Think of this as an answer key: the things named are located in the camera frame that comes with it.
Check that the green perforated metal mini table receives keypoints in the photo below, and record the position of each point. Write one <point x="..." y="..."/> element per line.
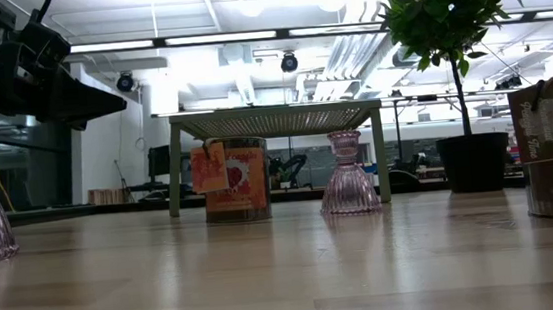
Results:
<point x="273" y="122"/>

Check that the long ceiling light rail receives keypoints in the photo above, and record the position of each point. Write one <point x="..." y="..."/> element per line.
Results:
<point x="159" y="43"/>

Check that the candle tin with orange label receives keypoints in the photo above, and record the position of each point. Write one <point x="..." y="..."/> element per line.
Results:
<point x="247" y="192"/>

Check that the black computer monitor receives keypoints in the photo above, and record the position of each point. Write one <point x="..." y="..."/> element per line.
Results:
<point x="159" y="160"/>

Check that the black background robot arm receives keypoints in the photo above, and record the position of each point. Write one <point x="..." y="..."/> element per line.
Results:
<point x="290" y="166"/>

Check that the green potted plant, black pot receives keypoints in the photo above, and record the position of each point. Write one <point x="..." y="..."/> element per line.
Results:
<point x="473" y="163"/>

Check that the black round ceiling spotlight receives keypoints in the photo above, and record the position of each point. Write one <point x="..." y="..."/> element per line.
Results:
<point x="124" y="82"/>
<point x="289" y="62"/>

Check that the wooden slat crate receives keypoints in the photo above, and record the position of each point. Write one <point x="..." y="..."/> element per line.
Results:
<point x="106" y="196"/>

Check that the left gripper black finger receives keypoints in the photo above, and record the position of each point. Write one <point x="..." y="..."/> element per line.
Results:
<point x="81" y="102"/>

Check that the orange paper tag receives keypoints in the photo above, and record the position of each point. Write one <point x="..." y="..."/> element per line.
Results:
<point x="209" y="171"/>

